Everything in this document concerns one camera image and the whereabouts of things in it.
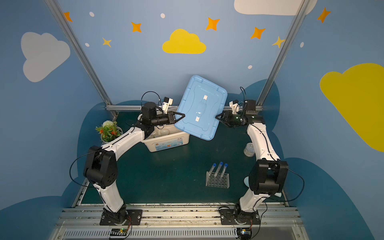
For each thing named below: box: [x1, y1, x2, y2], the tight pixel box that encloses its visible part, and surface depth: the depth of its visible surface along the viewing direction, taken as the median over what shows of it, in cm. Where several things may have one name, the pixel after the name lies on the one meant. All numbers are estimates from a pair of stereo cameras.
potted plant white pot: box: [95, 120, 123, 144], surface depth 92 cm
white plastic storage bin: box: [142, 124, 190, 152], surface depth 93 cm
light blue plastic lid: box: [174, 75, 228, 141], surface depth 86 cm
